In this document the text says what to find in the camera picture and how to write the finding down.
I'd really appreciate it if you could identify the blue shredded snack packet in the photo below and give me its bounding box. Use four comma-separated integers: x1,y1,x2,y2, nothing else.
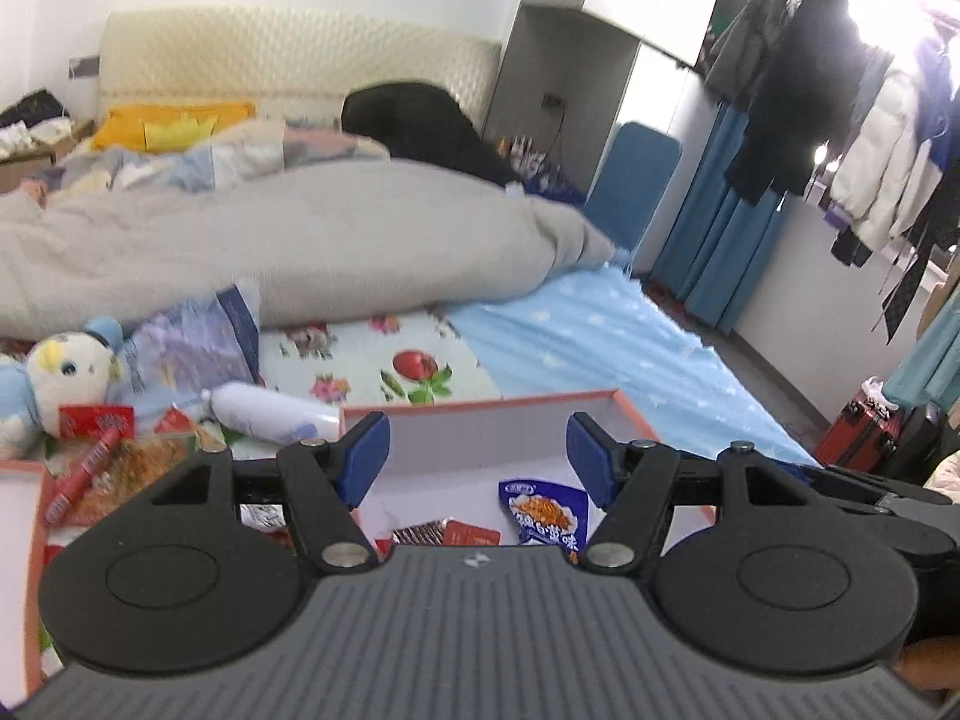
498,478,589,562

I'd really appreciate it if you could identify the red header snack bag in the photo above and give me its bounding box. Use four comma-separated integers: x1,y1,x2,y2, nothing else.
59,405,137,439

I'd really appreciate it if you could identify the red sausage stick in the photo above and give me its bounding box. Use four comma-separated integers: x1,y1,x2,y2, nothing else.
44,427,122,527

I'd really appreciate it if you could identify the spicy strips clear packet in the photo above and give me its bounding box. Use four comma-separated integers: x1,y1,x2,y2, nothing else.
392,520,448,546

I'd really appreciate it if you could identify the red snack packet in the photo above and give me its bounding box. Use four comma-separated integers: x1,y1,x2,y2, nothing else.
443,518,501,546

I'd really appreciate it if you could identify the white spray bottle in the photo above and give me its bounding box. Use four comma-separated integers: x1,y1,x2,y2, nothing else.
202,382,340,445

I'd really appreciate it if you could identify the red suitcase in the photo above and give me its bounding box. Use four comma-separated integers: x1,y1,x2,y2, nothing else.
814,377,903,472

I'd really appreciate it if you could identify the fruit print sheet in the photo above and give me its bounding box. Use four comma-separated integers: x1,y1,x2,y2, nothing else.
0,305,505,467

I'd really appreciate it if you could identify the pink cardboard box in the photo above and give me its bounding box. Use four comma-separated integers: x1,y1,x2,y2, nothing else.
338,386,718,550

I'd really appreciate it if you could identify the light blue bed sheet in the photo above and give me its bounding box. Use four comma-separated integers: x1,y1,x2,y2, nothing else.
446,266,814,465

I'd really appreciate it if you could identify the green edged spicy snack pack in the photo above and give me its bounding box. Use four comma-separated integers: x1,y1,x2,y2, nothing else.
64,434,226,527

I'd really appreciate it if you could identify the purple tissue pack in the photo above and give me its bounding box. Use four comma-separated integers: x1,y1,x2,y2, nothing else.
107,280,260,431

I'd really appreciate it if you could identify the grey blanket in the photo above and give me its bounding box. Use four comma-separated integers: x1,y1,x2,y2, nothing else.
2,161,615,340

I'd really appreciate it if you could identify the blue curtain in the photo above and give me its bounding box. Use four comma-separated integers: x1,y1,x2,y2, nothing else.
647,103,784,335

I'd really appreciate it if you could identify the white blue plush toy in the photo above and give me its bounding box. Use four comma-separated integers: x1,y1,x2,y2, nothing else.
0,317,124,460

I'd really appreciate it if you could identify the pink box lid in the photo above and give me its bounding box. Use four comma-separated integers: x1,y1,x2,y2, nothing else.
0,460,52,709

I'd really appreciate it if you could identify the blue chair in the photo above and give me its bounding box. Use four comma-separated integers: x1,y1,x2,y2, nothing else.
583,122,682,255

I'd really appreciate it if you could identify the white hanging jacket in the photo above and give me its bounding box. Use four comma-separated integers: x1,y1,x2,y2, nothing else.
830,64,950,252

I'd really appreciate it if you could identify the patterned quilt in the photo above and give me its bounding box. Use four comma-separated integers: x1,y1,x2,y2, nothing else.
18,121,389,208

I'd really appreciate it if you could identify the yellow pillow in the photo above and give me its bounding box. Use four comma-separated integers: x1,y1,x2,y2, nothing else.
91,101,256,154

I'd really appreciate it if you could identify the grey wardrobe cabinet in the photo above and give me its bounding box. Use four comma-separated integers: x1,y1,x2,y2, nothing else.
485,0,716,185

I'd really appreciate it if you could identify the cream padded headboard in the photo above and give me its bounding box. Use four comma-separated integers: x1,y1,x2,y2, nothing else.
98,7,501,128

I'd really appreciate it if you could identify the black hanging coat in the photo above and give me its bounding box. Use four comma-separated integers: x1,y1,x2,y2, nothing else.
726,0,872,205

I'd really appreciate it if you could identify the clothes pile by wall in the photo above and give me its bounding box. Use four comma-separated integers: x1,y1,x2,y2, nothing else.
2,89,75,161

